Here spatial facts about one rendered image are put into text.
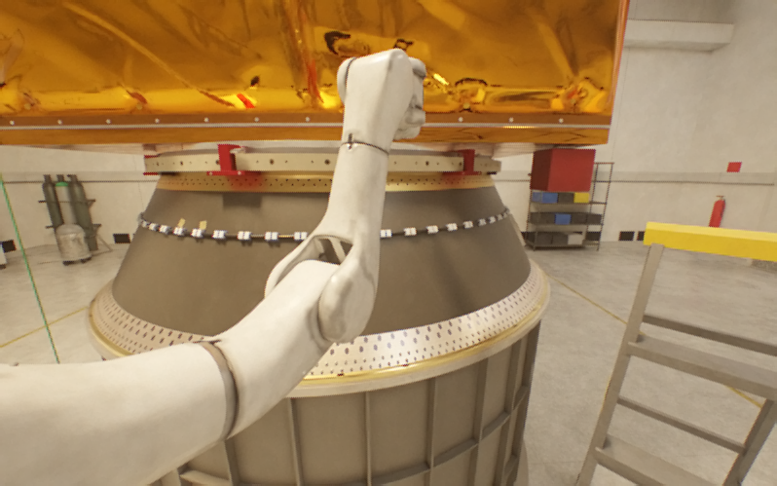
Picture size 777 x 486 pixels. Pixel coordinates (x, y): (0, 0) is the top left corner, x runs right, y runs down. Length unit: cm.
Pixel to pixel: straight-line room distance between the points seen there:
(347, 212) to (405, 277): 54
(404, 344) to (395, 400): 17
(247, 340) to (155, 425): 8
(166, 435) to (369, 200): 26
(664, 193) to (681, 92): 216
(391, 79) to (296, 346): 30
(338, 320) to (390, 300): 54
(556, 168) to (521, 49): 38
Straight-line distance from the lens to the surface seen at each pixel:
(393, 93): 38
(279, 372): 27
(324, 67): 94
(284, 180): 93
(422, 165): 93
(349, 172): 34
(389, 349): 81
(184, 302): 101
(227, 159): 95
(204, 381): 24
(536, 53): 103
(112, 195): 869
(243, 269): 89
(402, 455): 106
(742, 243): 104
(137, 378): 23
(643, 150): 870
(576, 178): 116
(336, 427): 93
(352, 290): 29
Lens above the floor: 166
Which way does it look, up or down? 14 degrees down
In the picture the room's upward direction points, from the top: straight up
